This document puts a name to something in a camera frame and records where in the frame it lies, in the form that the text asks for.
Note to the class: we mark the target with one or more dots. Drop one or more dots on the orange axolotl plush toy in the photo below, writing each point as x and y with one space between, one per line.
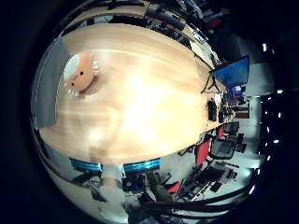
81 74

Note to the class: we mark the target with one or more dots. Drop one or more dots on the grey plastic container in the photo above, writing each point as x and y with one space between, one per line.
46 93

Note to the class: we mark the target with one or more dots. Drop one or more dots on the blue lit strip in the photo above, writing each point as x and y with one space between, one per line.
142 165
84 165

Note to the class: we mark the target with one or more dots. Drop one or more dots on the black device on table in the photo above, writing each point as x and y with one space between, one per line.
212 110

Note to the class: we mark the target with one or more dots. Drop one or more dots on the large red chair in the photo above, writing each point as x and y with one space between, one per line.
203 151

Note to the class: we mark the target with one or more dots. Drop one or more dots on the black monitor stand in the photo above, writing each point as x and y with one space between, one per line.
211 84

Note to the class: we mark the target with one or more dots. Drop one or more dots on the small red chair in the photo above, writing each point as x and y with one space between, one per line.
220 131

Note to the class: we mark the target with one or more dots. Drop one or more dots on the black mesh office chair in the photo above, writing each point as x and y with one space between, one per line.
223 148

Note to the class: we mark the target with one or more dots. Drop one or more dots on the white table leg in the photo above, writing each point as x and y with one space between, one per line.
112 186

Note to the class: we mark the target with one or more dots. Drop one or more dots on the blue screen monitor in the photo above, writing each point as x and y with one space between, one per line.
233 72

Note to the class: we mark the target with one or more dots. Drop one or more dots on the long black bar device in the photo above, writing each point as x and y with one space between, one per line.
165 17

